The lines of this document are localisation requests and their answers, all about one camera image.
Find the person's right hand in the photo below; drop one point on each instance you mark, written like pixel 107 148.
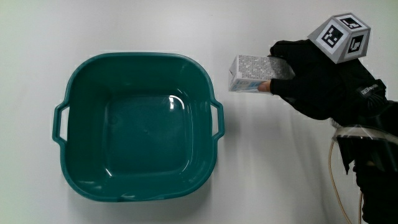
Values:
pixel 320 84

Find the white patterned milk carton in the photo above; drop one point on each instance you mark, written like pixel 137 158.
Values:
pixel 253 72

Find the person's right forearm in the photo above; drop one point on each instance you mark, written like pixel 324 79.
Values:
pixel 377 161

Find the white desk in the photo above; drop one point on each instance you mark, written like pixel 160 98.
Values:
pixel 280 161

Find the green plastic tub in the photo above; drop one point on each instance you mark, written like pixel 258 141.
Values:
pixel 140 130

